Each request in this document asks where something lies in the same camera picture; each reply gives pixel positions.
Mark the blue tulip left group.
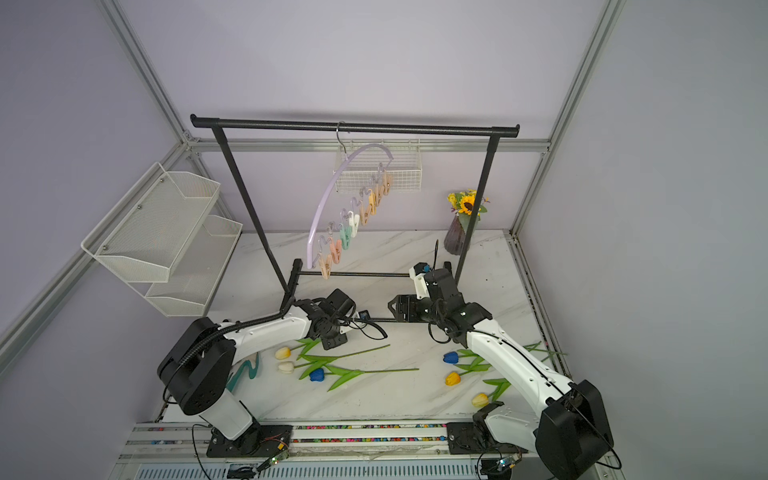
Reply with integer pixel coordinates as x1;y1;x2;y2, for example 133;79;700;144
303;365;418;391

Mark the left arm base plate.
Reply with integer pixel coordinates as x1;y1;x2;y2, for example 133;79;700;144
206;424;294;458

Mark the blue tulip group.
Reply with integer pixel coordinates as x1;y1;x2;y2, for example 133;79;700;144
442;350;487;370
303;365;418;391

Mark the lilac clip hanger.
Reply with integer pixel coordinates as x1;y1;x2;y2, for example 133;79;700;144
306;125;394;280

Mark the white tulip group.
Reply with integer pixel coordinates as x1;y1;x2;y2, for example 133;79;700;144
277;356;336;375

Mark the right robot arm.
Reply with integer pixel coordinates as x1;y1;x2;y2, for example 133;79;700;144
408;262;615;479

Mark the dark ribbed vase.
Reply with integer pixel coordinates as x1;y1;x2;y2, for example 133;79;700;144
443;215;466;255

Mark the pale yellow tulip right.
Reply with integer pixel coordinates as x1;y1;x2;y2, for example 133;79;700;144
471;378;511;409

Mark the blue tulip right group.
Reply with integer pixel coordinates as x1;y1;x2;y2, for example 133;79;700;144
442;350;487;370

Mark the white wire wall basket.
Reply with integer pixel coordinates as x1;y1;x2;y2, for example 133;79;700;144
334;141;423;193

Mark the sunflower bouquet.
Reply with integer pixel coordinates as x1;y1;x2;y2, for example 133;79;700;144
447;189;489;218

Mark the yellow tulip group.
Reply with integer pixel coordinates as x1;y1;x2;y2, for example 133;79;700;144
274;337;391;361
444;367;499;387

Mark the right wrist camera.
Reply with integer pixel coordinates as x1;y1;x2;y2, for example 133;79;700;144
408;262;432;299

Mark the black clothes rack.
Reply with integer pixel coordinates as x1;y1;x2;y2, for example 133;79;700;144
190;114;521;320

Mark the teal green glove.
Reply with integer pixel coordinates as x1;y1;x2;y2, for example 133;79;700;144
226;353;260;392

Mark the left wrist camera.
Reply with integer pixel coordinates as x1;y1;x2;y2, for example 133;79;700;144
353;310;371;324

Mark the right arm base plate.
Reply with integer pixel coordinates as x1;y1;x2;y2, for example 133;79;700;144
446;422;527;455

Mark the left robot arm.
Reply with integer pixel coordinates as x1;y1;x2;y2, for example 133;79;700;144
157;289;356;441

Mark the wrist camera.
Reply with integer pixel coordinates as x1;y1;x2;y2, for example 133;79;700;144
408;262;432;299
353;310;371;324

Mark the white mesh two-tier shelf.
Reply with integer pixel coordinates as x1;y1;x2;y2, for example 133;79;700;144
81;163;242;317

